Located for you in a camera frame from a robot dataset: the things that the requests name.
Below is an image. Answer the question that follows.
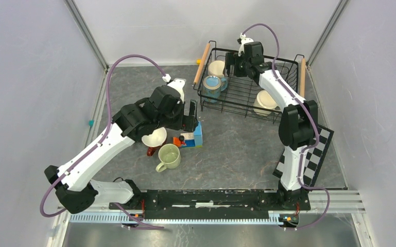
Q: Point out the slotted cable duct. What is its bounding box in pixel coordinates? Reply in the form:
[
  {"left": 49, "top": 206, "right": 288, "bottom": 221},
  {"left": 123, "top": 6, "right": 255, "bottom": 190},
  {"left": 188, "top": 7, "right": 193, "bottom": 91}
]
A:
[{"left": 70, "top": 211, "right": 283, "bottom": 226}]

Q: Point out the blue mug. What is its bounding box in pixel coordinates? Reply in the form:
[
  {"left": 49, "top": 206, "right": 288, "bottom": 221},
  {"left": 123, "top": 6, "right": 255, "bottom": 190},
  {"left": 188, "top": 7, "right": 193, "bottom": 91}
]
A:
[{"left": 202, "top": 76, "right": 228, "bottom": 103}]

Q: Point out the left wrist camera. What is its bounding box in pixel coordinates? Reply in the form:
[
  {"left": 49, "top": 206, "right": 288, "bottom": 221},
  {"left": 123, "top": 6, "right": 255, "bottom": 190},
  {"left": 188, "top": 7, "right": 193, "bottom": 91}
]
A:
[{"left": 162, "top": 74, "right": 186, "bottom": 103}]

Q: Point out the green mug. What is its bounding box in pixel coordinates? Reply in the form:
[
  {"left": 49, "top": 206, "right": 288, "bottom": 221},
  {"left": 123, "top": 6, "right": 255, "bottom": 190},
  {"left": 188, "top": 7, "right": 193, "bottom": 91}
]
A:
[{"left": 156, "top": 144, "right": 181, "bottom": 172}]

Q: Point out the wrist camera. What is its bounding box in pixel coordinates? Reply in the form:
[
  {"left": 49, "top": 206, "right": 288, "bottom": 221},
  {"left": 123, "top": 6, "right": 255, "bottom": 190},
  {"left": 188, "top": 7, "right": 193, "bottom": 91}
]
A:
[
  {"left": 162, "top": 74, "right": 186, "bottom": 103},
  {"left": 237, "top": 33, "right": 254, "bottom": 57}
]

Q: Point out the cream cup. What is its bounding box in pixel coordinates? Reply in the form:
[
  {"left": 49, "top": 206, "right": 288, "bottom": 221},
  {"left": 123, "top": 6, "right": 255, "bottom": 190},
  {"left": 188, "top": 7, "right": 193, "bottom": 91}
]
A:
[{"left": 253, "top": 90, "right": 281, "bottom": 117}]

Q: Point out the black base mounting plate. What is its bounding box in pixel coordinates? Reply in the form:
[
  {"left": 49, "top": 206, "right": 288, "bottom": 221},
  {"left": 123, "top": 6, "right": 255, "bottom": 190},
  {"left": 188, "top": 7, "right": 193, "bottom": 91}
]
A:
[{"left": 121, "top": 189, "right": 311, "bottom": 220}]

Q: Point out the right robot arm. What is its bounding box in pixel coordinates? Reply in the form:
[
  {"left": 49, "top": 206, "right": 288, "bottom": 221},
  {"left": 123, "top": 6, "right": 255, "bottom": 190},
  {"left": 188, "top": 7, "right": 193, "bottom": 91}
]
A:
[{"left": 226, "top": 38, "right": 319, "bottom": 210}]

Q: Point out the toy block structure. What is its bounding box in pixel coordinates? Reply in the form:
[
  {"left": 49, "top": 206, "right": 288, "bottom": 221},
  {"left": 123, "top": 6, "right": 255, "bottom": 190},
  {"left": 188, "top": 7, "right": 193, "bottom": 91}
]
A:
[{"left": 173, "top": 121, "right": 203, "bottom": 148}]

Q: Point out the red mug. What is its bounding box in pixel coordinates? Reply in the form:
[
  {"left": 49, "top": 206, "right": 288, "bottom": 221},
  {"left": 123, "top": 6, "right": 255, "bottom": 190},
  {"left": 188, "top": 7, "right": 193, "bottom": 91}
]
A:
[{"left": 141, "top": 128, "right": 167, "bottom": 156}]

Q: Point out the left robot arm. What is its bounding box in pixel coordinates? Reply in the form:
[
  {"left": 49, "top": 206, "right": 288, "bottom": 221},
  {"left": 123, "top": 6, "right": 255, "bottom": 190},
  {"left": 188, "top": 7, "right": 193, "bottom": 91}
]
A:
[{"left": 44, "top": 79, "right": 198, "bottom": 214}]

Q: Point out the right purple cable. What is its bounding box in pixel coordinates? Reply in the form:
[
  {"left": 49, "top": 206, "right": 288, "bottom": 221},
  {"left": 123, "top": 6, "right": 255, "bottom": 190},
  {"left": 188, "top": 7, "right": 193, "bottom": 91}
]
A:
[{"left": 240, "top": 23, "right": 331, "bottom": 231}]

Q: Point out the checkerboard calibration board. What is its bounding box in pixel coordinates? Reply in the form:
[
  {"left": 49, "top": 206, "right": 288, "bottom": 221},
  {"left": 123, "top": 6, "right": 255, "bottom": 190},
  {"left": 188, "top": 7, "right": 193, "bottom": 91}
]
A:
[{"left": 272, "top": 124, "right": 335, "bottom": 187}]

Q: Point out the cream floral mug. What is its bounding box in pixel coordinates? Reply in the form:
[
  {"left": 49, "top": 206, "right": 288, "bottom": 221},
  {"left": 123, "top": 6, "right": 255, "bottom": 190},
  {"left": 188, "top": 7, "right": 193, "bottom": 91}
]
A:
[{"left": 208, "top": 60, "right": 225, "bottom": 78}]

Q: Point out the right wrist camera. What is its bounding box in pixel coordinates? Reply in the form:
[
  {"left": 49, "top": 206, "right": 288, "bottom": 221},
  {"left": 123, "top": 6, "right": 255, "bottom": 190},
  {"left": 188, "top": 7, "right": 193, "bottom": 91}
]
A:
[{"left": 237, "top": 33, "right": 254, "bottom": 57}]

